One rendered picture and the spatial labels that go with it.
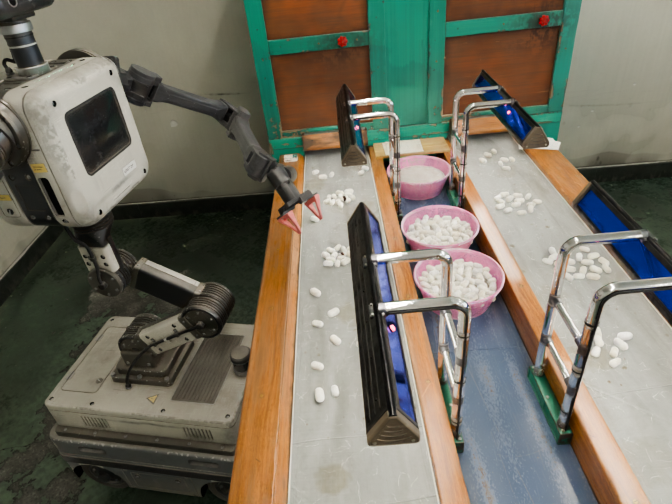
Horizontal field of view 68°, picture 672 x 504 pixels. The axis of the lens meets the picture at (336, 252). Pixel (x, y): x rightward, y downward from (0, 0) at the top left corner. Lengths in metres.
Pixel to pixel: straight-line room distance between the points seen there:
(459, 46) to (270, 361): 1.58
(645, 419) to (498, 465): 0.33
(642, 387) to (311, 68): 1.69
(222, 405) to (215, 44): 2.17
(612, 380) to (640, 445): 0.17
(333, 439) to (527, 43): 1.84
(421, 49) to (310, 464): 1.73
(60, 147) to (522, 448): 1.22
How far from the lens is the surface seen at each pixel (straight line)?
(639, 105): 3.71
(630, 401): 1.34
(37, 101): 1.23
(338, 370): 1.30
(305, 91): 2.30
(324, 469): 1.14
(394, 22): 2.25
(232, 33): 3.15
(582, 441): 1.24
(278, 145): 2.38
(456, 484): 1.09
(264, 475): 1.13
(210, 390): 1.70
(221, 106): 1.89
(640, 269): 1.15
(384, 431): 0.77
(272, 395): 1.24
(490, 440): 1.27
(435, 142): 2.36
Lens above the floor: 1.71
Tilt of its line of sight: 35 degrees down
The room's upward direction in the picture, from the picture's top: 6 degrees counter-clockwise
